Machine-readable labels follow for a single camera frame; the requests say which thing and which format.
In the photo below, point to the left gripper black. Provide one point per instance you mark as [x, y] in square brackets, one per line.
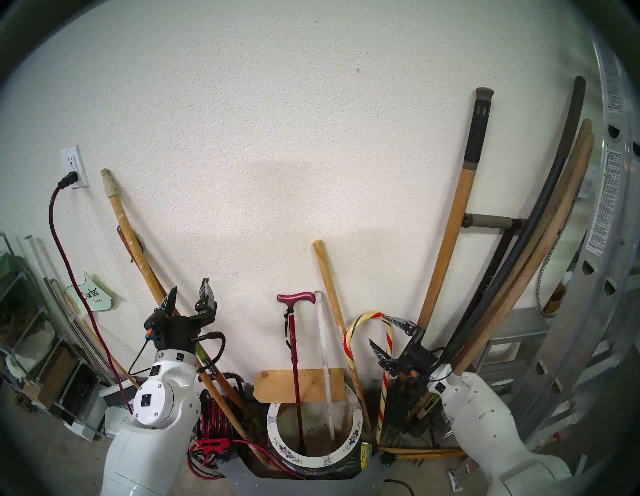
[175, 332]

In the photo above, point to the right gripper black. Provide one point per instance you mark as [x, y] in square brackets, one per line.
[415, 365]

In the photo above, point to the striped candy cane stick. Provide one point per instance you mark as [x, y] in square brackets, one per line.
[349, 350]

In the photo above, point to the pink metal walking cane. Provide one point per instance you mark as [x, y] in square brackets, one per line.
[295, 298]

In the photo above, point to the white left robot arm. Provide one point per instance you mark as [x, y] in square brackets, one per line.
[150, 440]

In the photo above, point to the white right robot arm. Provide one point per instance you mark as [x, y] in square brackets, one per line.
[480, 425]

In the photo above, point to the white floral ceramic pot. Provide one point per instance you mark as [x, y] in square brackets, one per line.
[312, 459]

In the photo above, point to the black rake head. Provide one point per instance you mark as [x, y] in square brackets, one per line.
[400, 405]

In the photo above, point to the white flat stick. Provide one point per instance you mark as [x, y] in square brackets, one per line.
[324, 350]

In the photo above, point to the light wooden stick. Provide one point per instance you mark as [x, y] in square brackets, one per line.
[333, 300]

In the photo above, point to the dark brown wooden stick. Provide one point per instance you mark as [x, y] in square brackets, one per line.
[121, 236]

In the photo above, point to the green handwritten sign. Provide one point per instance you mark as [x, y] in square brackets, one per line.
[92, 295]

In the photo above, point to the wooden board with hole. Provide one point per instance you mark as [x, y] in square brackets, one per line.
[280, 387]

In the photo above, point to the grey step ladder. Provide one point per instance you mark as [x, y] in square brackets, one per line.
[520, 325]

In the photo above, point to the black printed box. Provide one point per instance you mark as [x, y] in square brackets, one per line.
[82, 395]

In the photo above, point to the brown cardboard box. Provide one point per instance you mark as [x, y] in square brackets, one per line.
[55, 372]

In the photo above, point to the white plastic pipe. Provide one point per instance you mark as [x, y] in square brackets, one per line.
[35, 255]

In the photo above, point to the aluminium extension ladder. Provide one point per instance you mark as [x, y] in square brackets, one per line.
[607, 200]

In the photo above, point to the curved wooden pole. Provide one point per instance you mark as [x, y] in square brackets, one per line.
[587, 150]
[575, 150]

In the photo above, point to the grey metal rail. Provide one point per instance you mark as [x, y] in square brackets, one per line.
[65, 310]

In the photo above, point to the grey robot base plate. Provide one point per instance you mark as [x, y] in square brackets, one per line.
[300, 485]

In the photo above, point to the white wall outlet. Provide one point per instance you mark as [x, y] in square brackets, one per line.
[74, 160]

